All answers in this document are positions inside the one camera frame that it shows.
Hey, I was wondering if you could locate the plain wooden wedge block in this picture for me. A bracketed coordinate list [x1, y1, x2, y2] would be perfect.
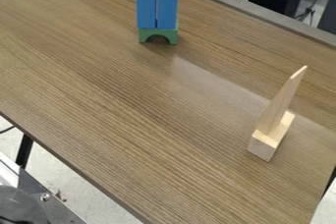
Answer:
[255, 65, 308, 136]

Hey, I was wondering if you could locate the blue pillar block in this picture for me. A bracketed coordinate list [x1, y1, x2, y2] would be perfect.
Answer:
[154, 0, 181, 30]
[135, 0, 159, 30]

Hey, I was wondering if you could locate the green arch block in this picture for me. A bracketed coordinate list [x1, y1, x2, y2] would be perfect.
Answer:
[138, 27, 181, 46]

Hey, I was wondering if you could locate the plain wooden rectangular block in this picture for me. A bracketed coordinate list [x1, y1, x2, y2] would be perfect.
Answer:
[247, 110, 297, 163]

